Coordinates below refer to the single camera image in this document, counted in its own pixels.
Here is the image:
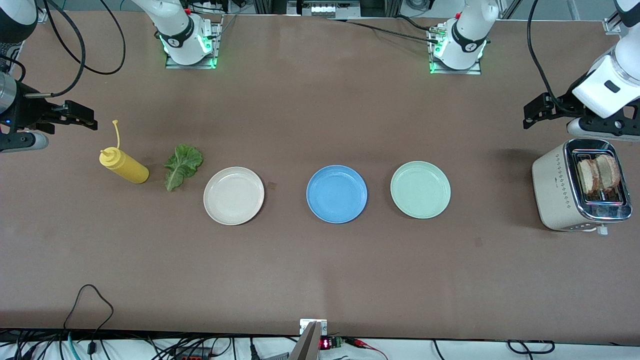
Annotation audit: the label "yellow mustard squeeze bottle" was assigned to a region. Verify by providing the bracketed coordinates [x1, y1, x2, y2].
[99, 120, 150, 185]

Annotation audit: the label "brown toasted bread slice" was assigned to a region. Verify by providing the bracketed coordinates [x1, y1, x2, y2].
[576, 157, 601, 197]
[595, 154, 622, 192]

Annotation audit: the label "green lettuce leaf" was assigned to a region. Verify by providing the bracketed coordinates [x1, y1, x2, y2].
[164, 144, 204, 192]

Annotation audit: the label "pale green round plate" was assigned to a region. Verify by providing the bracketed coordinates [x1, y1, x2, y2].
[390, 161, 452, 220]

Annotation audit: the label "beige round plate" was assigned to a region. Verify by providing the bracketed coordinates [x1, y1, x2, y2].
[203, 167, 265, 226]

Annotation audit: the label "blue round plate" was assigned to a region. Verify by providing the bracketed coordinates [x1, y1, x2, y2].
[306, 165, 368, 224]

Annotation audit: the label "grey checked fabric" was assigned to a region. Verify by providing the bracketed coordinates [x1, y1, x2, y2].
[0, 41, 24, 63]

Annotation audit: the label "beige chrome toaster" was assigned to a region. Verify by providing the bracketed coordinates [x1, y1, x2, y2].
[531, 138, 633, 236]

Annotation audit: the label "device with white lights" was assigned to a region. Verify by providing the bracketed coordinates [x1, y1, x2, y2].
[287, 0, 362, 19]

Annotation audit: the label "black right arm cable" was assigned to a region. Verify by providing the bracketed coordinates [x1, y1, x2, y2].
[42, 0, 127, 98]

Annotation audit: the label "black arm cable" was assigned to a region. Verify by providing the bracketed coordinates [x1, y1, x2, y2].
[527, 0, 558, 101]
[42, 0, 127, 98]

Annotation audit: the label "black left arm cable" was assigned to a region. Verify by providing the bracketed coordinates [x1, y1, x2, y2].
[527, 0, 558, 101]

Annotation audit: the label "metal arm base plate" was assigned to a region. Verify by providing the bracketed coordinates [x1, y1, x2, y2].
[429, 27, 482, 76]
[165, 15, 219, 70]

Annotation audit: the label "thin black looped cable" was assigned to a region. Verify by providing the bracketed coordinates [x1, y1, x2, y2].
[62, 284, 115, 341]

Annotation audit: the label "black cable across table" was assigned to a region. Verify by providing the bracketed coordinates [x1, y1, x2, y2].
[330, 15, 441, 45]

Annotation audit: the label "teal cable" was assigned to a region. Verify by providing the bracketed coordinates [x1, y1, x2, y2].
[66, 331, 82, 360]

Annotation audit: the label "black coiled cable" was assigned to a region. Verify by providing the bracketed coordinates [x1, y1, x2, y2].
[507, 340, 556, 355]

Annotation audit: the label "red clip lead wires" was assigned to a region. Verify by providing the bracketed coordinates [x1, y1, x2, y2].
[345, 337, 388, 360]

